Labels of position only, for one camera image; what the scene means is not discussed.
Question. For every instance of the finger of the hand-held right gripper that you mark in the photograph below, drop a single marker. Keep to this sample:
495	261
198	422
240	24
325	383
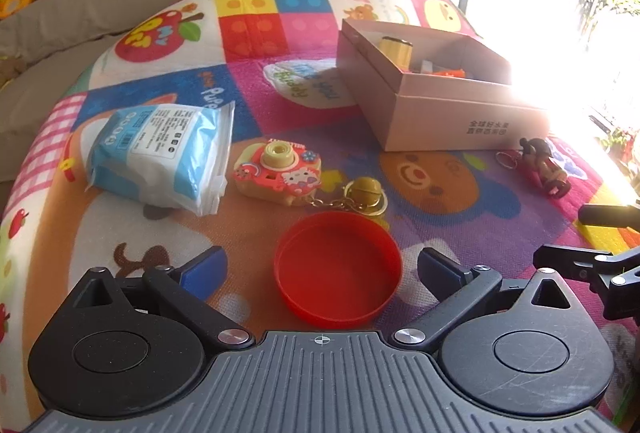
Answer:
575	260
605	215

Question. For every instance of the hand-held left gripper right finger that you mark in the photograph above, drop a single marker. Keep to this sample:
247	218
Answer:
440	268

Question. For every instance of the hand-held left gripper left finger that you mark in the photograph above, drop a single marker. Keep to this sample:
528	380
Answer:
205	265

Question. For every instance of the red plastic lid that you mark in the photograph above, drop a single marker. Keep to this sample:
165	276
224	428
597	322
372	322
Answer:
340	273

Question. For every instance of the pink cardboard box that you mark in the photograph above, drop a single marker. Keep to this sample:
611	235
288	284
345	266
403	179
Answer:
425	118

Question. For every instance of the orange plastic toy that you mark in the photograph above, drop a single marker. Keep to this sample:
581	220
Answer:
450	74

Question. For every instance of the yellow cylinder toy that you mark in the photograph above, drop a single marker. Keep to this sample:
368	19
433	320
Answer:
395	50

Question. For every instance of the small potted plant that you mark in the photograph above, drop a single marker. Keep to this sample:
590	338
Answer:
622	143

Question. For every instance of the gold bell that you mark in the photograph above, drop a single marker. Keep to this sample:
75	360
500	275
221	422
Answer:
365	190

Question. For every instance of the blue white wet wipes pack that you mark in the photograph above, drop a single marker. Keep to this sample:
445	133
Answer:
150	153

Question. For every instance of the colourful cartoon play mat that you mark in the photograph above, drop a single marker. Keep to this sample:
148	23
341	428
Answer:
280	113

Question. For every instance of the beige sofa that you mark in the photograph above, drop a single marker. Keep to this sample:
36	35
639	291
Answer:
100	3

